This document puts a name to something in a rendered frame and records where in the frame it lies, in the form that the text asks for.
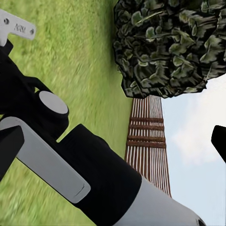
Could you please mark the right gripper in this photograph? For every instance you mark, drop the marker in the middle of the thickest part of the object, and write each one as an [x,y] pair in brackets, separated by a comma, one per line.
[5,51]

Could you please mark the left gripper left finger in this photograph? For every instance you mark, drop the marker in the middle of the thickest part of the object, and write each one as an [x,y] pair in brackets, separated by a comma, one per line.
[11,141]

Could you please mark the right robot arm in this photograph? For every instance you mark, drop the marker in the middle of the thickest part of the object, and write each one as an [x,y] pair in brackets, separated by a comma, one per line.
[81,167]

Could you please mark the bush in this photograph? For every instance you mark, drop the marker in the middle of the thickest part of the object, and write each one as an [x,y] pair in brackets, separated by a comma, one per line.
[167,48]

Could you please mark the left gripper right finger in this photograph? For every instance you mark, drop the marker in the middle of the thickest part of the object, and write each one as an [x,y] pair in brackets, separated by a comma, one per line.
[218,139]

